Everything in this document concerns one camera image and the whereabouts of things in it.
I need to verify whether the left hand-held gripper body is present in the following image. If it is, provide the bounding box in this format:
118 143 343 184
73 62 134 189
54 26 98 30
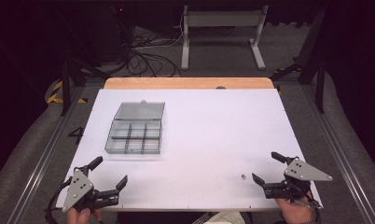
61 167 120 215

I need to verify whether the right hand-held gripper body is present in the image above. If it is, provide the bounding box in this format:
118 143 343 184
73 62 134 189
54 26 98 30
264 157 334 202

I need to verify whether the clear plastic compartment box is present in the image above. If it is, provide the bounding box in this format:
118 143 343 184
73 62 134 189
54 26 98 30
104 100 166 155

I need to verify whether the person's left hand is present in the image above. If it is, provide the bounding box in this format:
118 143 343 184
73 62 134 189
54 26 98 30
66 207 104 224

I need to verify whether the person's right hand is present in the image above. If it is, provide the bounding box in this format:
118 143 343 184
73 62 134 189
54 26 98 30
274 189 318 224

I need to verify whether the person's white clothing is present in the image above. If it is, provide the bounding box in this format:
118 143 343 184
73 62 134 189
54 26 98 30
192 211 248 224

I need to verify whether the yellow black hazard tape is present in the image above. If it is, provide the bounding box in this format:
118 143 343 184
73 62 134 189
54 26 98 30
46 79 89 105

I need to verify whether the black metal stand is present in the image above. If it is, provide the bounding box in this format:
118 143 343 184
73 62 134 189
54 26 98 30
51 6 113 117
269 6 329 115

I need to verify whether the dark equipment case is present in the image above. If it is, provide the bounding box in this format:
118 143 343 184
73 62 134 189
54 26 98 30
91 5 135 63

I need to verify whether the grey metal stand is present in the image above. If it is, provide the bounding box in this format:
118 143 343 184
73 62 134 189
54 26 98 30
180 5 270 72

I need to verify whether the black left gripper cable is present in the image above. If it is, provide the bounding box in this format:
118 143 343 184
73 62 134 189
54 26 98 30
45 176 74 224

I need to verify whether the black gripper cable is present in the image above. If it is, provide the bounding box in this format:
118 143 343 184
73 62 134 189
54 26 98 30
296 199 323 224
45 176 74 224

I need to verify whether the aluminium floor rail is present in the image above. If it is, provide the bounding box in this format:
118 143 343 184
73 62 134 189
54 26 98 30
4 85 86 224
301 83 375 224

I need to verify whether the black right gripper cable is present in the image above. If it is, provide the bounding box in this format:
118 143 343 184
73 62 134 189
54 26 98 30
296 199 323 224

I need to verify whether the bundle of black floor cables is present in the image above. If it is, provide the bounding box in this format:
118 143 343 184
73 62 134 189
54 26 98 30
125 13 184 78

